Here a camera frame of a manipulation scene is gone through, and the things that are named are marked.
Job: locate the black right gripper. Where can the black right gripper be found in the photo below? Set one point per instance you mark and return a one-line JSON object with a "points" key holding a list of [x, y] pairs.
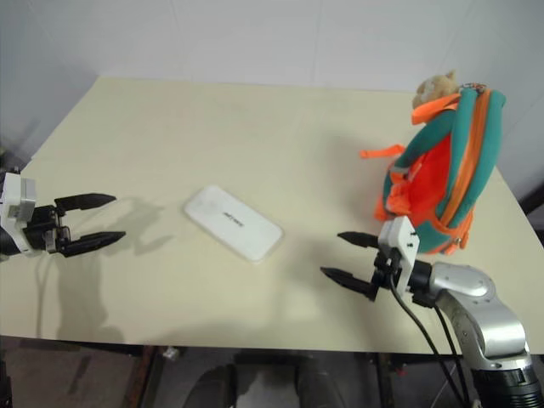
{"points": [[386, 272]]}

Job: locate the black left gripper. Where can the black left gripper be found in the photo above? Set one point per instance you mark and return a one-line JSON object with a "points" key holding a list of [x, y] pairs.
{"points": [[42, 225]]}

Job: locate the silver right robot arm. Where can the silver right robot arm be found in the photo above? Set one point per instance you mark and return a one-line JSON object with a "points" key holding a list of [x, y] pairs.
{"points": [[480, 306]]}

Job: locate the white packet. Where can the white packet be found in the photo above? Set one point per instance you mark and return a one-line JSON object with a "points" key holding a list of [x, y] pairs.
{"points": [[234, 223]]}

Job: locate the teal and orange backpack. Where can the teal and orange backpack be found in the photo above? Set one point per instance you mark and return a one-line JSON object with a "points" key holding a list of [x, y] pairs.
{"points": [[450, 170]]}

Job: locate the small white clip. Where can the small white clip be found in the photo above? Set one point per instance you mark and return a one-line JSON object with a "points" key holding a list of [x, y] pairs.
{"points": [[171, 353]]}

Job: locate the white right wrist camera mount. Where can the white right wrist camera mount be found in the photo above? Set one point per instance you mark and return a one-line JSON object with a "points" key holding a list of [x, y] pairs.
{"points": [[401, 244]]}

